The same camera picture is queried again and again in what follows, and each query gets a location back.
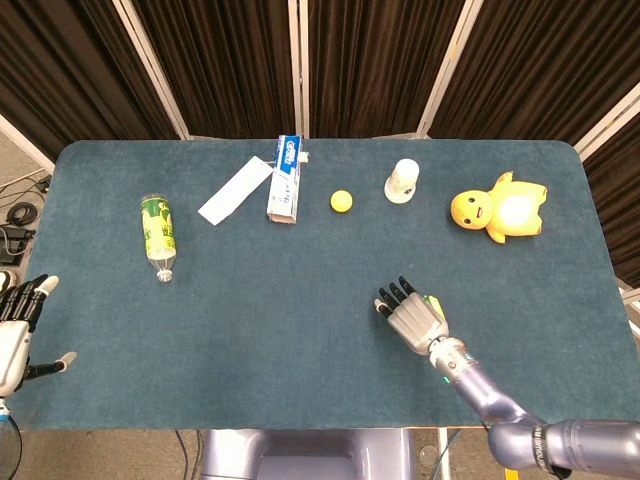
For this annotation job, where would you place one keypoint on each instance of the blue white toothpaste box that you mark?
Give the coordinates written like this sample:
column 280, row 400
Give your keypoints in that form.
column 286, row 185

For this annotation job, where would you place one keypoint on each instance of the yellow ball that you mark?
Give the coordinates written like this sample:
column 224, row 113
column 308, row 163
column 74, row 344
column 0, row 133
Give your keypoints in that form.
column 341, row 201

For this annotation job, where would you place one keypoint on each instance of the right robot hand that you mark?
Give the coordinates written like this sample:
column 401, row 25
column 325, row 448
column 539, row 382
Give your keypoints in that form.
column 417, row 322

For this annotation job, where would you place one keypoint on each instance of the grey robot torso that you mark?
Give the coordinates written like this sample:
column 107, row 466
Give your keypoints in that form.
column 305, row 455

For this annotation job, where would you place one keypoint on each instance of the yellow plush toy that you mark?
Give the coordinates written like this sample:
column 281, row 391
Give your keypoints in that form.
column 515, row 210

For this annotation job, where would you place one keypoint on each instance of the white paper strip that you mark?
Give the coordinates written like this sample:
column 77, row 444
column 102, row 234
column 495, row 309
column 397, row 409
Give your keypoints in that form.
column 235, row 192

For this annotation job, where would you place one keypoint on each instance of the white paper cup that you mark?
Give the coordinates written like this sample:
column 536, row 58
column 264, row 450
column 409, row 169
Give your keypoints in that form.
column 401, row 182

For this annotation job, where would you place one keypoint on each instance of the white screen frame post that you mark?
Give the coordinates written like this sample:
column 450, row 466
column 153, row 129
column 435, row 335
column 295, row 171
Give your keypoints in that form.
column 150, row 65
column 298, row 65
column 25, row 142
column 607, row 120
column 447, row 70

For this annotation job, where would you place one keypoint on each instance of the dark brown curtain panel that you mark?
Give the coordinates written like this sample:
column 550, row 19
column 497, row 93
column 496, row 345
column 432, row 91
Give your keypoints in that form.
column 65, row 70
column 540, row 65
column 620, row 210
column 375, row 65
column 225, row 65

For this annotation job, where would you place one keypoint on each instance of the teal table cover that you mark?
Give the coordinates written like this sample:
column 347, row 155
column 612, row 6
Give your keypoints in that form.
column 300, row 310

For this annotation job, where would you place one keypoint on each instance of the green label clear plastic bottle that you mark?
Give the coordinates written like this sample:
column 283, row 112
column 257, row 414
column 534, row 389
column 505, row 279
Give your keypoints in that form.
column 159, row 230

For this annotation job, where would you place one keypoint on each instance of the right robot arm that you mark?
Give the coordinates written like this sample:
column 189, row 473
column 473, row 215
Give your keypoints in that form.
column 495, row 395

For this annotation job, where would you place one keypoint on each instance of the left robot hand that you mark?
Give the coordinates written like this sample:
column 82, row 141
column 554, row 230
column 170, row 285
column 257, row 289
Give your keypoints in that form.
column 12, row 345

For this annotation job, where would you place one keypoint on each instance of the black power adapter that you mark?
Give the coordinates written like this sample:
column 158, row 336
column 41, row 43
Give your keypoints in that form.
column 12, row 245

